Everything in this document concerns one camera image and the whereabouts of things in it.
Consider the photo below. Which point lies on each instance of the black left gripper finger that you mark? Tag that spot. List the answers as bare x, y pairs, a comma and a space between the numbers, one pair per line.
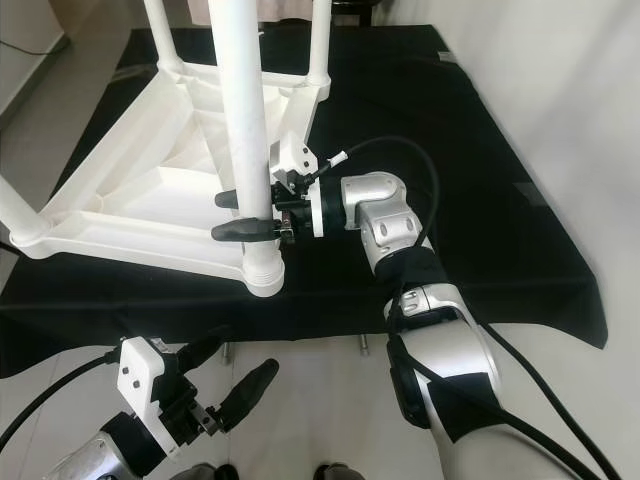
205, 345
252, 392

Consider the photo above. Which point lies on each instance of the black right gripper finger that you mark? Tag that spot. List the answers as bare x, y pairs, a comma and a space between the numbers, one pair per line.
245, 231
228, 200

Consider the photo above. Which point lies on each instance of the grey metal table foot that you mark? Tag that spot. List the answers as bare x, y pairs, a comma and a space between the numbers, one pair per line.
362, 345
228, 352

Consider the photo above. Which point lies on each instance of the white plastic table top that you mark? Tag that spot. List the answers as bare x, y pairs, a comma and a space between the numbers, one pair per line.
120, 180

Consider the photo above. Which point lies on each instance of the robot right leg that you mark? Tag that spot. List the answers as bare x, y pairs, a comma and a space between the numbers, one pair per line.
340, 472

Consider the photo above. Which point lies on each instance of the black tablecloth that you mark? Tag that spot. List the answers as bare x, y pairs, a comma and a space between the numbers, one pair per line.
410, 110

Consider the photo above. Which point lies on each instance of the checkered cloth covered table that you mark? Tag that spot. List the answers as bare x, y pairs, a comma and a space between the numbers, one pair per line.
200, 10

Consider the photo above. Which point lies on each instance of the clear tape piece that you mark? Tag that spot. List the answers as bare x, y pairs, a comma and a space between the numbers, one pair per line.
525, 190
450, 58

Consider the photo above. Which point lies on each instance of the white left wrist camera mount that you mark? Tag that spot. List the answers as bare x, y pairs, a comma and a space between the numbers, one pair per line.
145, 380

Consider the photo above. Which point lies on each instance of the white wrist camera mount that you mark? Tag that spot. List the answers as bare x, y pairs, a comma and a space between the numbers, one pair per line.
145, 380
295, 155

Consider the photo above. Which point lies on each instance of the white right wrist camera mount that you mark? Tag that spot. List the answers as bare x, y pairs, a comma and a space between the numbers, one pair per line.
295, 155

